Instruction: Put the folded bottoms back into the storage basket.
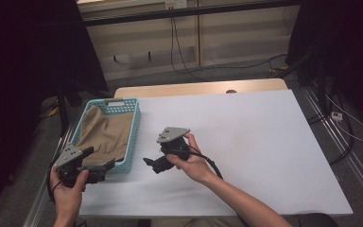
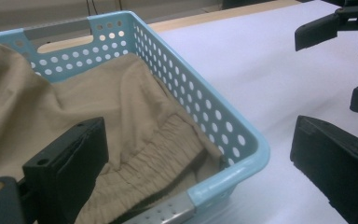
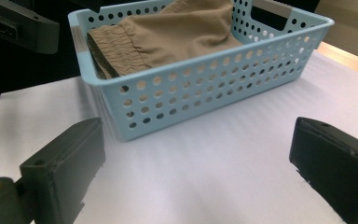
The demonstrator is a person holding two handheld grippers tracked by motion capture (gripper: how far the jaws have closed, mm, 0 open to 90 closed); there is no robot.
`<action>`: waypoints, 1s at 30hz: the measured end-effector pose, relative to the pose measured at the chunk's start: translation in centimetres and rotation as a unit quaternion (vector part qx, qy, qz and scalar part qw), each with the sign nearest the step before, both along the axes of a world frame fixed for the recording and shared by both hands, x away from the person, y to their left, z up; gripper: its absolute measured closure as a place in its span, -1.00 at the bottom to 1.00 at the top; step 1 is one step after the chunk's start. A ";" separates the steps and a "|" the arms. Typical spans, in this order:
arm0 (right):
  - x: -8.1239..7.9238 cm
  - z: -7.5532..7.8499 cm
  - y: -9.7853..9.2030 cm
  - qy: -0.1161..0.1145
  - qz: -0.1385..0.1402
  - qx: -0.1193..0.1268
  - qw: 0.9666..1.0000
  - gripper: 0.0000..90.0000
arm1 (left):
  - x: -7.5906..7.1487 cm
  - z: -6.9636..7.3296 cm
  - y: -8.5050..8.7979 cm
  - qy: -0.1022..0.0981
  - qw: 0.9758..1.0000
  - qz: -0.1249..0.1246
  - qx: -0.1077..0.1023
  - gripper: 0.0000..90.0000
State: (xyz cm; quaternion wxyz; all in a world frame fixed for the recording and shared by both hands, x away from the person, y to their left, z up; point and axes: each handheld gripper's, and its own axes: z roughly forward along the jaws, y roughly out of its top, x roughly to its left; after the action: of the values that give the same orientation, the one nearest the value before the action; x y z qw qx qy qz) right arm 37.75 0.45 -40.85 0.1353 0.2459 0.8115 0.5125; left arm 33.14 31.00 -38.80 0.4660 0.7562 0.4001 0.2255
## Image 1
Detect white floor cable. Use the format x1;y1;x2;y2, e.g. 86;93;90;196
324;94;363;143

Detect person's right hand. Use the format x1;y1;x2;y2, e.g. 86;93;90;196
165;132;217;185

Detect black floor cable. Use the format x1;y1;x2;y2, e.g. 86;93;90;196
306;89;356;166

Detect black curtain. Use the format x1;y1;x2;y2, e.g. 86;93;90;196
0;0;110;218
285;0;363;133

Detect hand-held gripper black cable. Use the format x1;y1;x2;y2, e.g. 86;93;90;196
45;156;64;203
187;146;224;181

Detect beige wooden cabinet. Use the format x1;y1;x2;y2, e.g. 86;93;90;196
77;0;301;81

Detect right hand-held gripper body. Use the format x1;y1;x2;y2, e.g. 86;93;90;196
152;126;192;175

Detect white table sheet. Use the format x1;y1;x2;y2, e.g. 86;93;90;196
78;89;354;219

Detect khaki pants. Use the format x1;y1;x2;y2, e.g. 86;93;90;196
75;105;135;167

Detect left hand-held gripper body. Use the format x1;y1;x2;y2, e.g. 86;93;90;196
53;143;107;187

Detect right hand-held gripper black cable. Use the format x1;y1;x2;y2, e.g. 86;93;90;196
187;146;224;181

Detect left hand-held gripper black cable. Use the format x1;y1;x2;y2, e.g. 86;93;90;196
45;156;64;203

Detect light blue plastic basket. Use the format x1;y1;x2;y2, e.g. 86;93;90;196
70;96;142;175

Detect white wall socket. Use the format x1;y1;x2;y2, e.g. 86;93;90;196
164;0;189;10

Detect black hanging cable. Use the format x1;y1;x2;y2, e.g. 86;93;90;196
169;16;289;81

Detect black horizontal bar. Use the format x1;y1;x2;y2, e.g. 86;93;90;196
81;0;301;28

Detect black metal stand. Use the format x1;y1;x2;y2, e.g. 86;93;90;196
268;46;330;107
55;78;112;138

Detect aluminium floor rail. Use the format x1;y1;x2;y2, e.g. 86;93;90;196
22;124;78;227
300;85;363;207

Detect person's left hand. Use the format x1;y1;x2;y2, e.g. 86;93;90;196
49;166;90;220

